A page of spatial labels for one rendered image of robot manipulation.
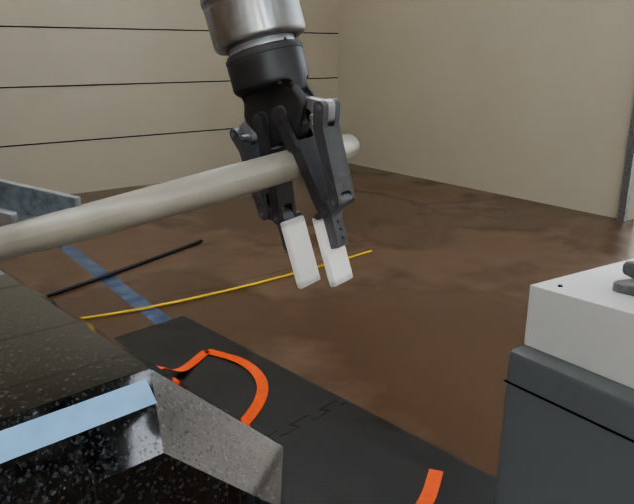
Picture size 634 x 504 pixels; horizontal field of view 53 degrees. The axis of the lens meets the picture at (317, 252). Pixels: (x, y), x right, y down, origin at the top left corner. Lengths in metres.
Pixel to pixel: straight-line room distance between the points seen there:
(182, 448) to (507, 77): 5.52
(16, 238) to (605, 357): 0.85
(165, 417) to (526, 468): 0.63
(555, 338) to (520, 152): 5.05
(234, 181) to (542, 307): 0.69
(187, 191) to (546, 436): 0.80
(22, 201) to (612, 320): 0.92
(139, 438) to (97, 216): 0.43
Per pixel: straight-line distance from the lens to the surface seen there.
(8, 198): 1.10
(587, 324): 1.10
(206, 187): 0.57
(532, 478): 1.23
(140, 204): 0.57
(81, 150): 6.48
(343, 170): 0.59
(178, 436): 0.97
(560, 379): 1.11
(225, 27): 0.61
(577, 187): 5.85
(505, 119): 6.21
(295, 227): 0.65
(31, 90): 6.33
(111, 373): 0.97
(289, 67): 0.60
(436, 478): 2.14
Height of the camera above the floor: 1.29
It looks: 17 degrees down
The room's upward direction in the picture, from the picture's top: straight up
